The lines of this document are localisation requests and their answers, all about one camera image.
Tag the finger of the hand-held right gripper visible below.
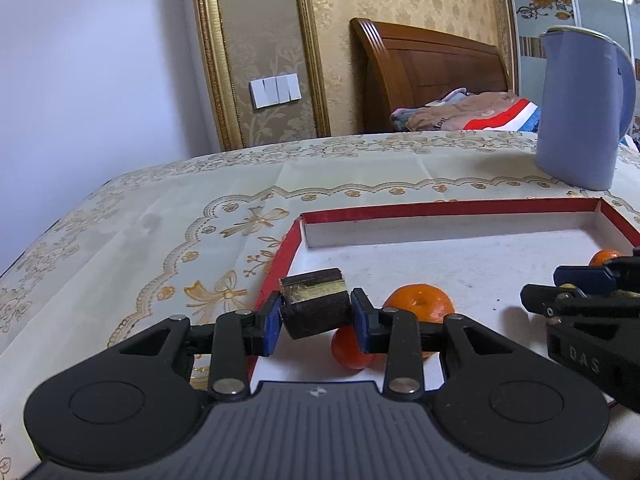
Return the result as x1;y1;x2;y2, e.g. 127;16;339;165
521;284;640;321
554;247;640;293

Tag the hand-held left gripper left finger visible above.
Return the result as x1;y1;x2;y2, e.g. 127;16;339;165
107;290;285;402

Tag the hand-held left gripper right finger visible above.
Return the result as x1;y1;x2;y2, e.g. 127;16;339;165
350;288;526;402

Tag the small mandarin orange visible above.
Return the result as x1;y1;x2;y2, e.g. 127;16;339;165
589;248;626;267

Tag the red cherry tomato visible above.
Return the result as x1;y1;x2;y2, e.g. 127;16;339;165
331;326;388;371

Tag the dark sushi roll piece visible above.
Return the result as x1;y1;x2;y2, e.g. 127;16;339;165
278;268;351;339

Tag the large mandarin orange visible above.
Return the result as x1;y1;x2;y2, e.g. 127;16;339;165
384;283;457;359

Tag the red cardboard box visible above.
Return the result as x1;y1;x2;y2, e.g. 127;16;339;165
245;197;640;411

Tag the blue electric kettle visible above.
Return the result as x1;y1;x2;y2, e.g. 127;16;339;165
532;26;637;192

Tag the cream gold patterned tablecloth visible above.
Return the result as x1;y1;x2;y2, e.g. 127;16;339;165
0;130;640;480

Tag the red white blue striped blanket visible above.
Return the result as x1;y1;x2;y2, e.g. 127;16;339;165
460;99;540;132

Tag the brown blanket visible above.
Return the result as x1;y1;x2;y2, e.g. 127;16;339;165
390;87;523;133

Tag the wooden bed headboard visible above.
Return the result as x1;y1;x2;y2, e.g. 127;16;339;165
350;17;512;135

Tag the wardrobe with patterned doors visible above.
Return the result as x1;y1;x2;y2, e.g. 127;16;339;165
502;0;640;136

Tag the white light switch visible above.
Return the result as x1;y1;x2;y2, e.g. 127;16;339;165
249;74;302;110

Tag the gold wall panel frame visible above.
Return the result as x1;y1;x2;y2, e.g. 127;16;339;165
189;0;331;152

